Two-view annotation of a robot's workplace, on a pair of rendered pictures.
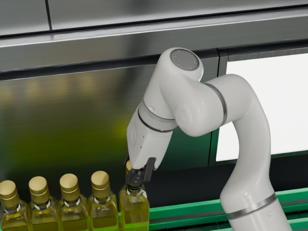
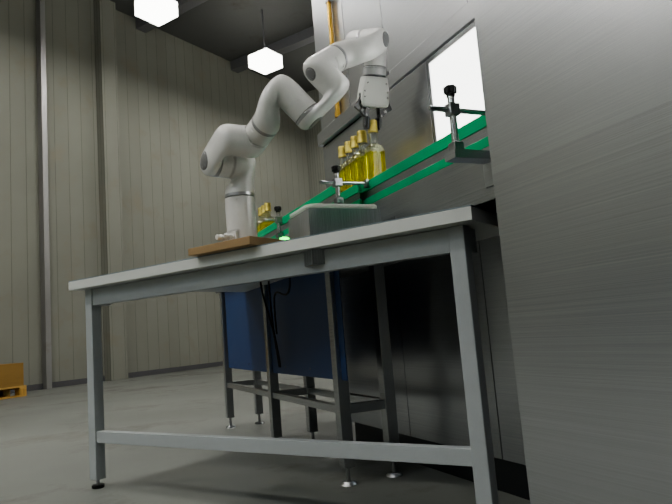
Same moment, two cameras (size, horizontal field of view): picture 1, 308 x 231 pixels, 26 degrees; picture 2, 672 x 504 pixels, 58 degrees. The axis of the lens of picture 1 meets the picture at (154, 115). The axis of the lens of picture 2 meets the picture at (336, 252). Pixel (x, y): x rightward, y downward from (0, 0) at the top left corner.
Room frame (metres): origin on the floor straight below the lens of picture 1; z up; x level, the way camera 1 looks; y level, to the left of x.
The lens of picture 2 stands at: (0.08, -1.81, 0.49)
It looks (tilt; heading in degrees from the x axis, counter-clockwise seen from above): 7 degrees up; 75
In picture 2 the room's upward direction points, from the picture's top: 5 degrees counter-clockwise
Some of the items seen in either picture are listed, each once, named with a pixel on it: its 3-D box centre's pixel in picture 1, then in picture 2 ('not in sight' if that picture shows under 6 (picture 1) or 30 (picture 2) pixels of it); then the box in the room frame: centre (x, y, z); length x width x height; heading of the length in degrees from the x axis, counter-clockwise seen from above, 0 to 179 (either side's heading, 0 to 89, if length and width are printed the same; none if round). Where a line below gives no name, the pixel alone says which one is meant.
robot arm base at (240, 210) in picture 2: not in sight; (237, 222); (0.28, 0.07, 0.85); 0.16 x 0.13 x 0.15; 35
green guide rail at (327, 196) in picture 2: not in sight; (261, 239); (0.47, 0.89, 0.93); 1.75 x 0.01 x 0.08; 99
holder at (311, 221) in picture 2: not in sight; (342, 227); (0.56, -0.13, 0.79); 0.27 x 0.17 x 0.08; 9
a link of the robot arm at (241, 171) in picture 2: not in sight; (235, 173); (0.28, 0.07, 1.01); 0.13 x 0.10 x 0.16; 22
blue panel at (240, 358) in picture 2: not in sight; (287, 322); (0.56, 0.88, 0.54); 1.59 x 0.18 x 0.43; 99
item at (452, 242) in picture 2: not in sight; (247, 382); (0.28, 0.06, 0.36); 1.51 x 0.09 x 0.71; 131
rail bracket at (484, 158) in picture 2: not in sight; (463, 135); (0.71, -0.63, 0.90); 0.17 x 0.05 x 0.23; 9
